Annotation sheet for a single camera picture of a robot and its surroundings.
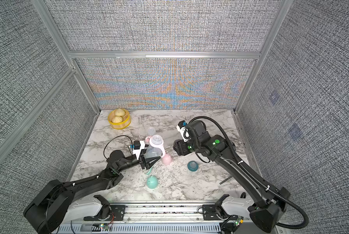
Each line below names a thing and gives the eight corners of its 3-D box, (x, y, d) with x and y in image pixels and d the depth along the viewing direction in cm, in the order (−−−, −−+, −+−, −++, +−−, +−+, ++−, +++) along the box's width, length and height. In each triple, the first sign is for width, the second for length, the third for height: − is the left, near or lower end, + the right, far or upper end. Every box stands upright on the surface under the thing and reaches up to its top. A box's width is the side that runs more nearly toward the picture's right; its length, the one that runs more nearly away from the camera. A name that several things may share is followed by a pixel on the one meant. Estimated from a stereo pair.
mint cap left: (147, 188, 83) (146, 186, 79) (148, 178, 86) (147, 175, 83) (157, 188, 83) (157, 186, 79) (158, 178, 86) (157, 175, 83)
